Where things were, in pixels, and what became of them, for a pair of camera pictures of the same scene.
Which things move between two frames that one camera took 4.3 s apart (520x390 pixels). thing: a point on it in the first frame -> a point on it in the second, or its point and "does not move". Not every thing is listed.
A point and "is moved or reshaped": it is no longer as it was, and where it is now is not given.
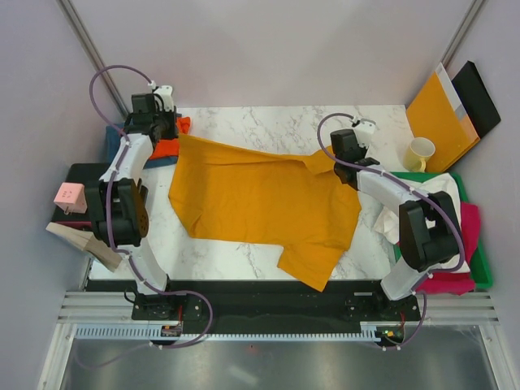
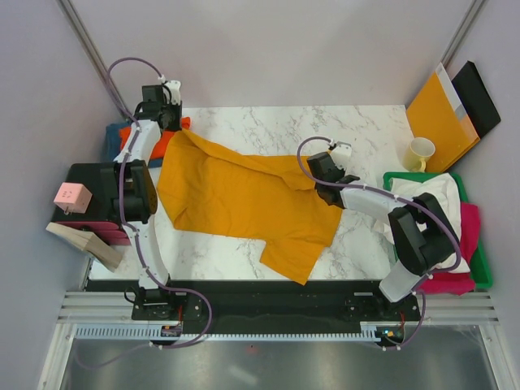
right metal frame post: [462, 31] does not move
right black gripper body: [335, 167] -> [318, 188]
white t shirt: [387, 220] does not move
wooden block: [87, 241] does not move
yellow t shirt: [298, 202] is moved or reshaped
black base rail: [265, 302] does not move
